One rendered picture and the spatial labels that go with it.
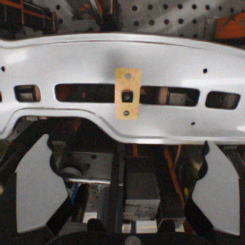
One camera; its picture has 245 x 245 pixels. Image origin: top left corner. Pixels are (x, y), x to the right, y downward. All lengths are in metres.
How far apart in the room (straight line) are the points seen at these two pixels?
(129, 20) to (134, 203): 0.50
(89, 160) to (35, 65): 0.23
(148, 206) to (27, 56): 0.33
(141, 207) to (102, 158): 0.14
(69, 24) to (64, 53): 0.33
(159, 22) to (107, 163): 0.46
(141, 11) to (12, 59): 0.40
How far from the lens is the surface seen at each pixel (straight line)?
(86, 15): 0.23
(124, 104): 0.23
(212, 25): 0.61
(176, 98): 0.26
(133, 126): 0.26
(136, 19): 0.53
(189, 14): 0.58
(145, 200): 0.27
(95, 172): 0.39
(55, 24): 0.58
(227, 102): 0.31
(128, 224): 0.33
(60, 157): 0.30
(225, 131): 0.33
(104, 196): 0.78
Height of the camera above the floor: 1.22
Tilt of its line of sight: 62 degrees down
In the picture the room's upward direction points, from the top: 177 degrees counter-clockwise
